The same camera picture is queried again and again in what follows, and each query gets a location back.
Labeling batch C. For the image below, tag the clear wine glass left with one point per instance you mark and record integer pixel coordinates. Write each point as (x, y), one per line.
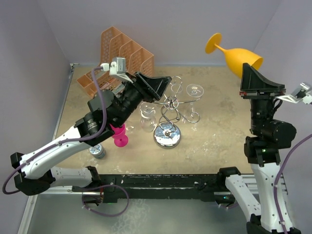
(129, 126)

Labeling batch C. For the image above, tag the yellow plastic goblet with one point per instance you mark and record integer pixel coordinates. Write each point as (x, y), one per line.
(235, 57)

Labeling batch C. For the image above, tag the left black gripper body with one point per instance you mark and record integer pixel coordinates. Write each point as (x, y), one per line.
(144, 91)

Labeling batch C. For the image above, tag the small round tin can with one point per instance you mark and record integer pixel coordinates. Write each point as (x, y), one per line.
(97, 151)

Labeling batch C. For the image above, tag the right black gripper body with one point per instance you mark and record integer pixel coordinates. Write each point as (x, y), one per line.
(255, 94)

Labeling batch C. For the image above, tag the black base frame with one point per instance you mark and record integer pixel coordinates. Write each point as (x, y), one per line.
(203, 187)

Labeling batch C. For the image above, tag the chrome wine glass rack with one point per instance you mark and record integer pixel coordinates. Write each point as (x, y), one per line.
(167, 134)

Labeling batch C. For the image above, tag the pink plastic goblet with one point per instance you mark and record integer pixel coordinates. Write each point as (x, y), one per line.
(119, 136)

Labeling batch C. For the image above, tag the clear champagne flute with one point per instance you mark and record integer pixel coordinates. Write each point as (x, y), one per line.
(195, 93)

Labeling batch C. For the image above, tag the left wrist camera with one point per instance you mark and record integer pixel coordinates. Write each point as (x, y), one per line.
(117, 69)

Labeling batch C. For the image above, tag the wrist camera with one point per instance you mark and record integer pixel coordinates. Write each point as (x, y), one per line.
(117, 69)
(303, 93)

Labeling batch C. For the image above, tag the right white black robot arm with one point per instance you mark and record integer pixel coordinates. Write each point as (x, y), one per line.
(267, 214)

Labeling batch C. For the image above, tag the clear round wine glass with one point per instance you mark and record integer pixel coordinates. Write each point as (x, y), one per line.
(148, 116)

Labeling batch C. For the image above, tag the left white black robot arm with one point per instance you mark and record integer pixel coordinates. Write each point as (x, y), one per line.
(37, 171)

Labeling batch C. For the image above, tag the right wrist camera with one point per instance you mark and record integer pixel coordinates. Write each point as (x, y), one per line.
(303, 93)

